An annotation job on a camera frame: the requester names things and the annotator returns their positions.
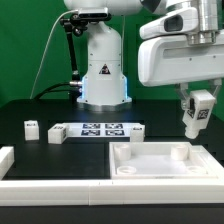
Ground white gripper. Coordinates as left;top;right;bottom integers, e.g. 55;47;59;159
138;7;224;110

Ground white square tabletop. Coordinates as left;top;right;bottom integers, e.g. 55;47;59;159
109;142;224;179

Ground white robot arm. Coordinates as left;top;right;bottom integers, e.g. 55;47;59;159
63;0;224;111

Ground white U-shaped obstacle fence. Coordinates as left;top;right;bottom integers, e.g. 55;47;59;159
0;146;224;206

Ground AprilTag marker sheet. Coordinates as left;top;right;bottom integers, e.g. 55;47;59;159
68;123;140;137

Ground black cables at base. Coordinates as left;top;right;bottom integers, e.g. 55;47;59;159
33;79;83;100

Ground grey camera on mount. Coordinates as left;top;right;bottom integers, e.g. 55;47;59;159
78;7;109;20

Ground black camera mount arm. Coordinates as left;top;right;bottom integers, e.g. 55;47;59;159
60;14;88;81

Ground white cable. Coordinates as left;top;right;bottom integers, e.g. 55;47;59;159
29;9;80;100

